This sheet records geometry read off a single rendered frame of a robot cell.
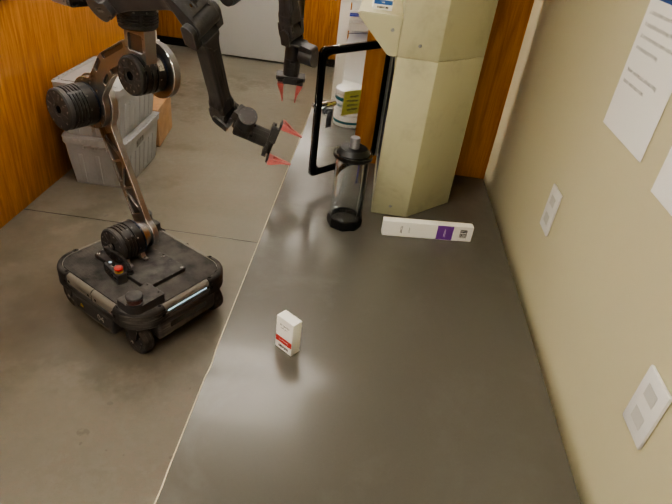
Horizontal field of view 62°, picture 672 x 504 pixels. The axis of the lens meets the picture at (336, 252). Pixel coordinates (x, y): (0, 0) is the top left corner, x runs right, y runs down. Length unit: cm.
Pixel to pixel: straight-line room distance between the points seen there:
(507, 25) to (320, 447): 141
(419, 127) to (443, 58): 19
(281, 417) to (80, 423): 138
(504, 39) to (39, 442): 210
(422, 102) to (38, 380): 183
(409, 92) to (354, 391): 83
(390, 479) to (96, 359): 178
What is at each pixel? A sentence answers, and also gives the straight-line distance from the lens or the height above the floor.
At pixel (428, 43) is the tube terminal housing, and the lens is 155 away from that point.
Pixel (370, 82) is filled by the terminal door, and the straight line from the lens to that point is 183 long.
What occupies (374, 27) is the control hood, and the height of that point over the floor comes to 148.
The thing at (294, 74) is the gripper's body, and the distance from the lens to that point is 205.
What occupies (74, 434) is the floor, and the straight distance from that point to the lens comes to 234.
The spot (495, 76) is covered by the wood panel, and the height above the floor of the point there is 130.
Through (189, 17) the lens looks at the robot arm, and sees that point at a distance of 148.
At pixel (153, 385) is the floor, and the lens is 244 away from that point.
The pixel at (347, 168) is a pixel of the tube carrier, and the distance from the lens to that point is 152.
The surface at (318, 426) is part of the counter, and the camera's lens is 107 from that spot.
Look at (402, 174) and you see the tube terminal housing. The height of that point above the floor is 108.
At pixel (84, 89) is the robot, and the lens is 259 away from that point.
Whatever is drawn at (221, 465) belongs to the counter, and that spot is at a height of 94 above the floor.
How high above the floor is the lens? 177
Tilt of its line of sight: 33 degrees down
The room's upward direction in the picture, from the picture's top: 8 degrees clockwise
